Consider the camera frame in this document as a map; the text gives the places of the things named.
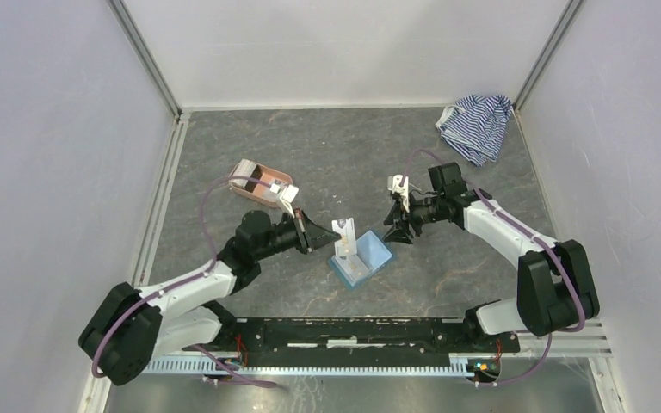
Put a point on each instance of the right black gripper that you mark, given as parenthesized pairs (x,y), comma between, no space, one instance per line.
(401,218)

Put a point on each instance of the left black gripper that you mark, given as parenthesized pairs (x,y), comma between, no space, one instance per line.
(310,235)

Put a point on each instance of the teal card holder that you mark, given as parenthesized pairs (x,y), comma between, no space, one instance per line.
(372,250)

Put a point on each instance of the white VIP credit card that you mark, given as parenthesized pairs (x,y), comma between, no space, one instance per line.
(352,269)

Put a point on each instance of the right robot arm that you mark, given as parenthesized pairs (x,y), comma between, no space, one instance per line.
(555,290)

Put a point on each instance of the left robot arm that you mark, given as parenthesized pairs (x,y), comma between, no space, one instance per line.
(133,326)

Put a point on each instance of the stack of credit cards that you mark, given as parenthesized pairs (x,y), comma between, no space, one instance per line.
(246,171)

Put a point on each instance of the pink oval tray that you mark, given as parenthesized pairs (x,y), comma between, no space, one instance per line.
(259,191)

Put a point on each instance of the blue striped cloth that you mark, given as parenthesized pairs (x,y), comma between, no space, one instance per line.
(475,126)

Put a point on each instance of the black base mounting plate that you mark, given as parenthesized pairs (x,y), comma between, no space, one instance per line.
(355,341)

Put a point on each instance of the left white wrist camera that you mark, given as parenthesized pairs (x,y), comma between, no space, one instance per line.
(284,196)

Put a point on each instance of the aluminium frame rail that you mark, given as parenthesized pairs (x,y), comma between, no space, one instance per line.
(571,373)

